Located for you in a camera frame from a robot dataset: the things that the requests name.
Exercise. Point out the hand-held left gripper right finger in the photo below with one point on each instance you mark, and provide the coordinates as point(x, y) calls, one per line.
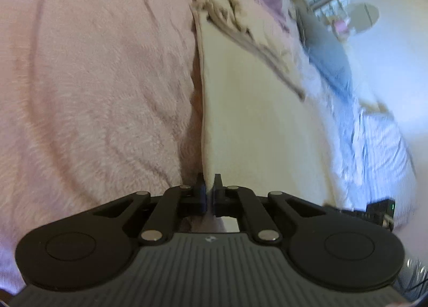
point(218, 198)

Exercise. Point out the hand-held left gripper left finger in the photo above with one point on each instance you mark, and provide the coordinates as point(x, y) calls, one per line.
point(200, 198)

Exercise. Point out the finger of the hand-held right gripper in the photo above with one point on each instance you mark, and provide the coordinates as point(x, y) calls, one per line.
point(351, 212)

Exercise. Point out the cream garment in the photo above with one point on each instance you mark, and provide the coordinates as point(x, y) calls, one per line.
point(260, 119)

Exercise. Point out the striped blue pillow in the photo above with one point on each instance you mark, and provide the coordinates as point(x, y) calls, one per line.
point(391, 160)

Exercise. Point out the light blue textured quilt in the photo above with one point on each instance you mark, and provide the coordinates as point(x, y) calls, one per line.
point(341, 133)

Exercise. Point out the small plain blue pillow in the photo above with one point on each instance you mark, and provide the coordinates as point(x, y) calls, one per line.
point(331, 59)

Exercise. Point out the pink fluffy blanket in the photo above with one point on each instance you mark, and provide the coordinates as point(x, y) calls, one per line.
point(83, 93)

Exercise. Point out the pink cup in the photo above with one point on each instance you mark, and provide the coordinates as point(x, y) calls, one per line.
point(341, 25)

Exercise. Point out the round wall mirror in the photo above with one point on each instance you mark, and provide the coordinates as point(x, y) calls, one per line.
point(366, 18)

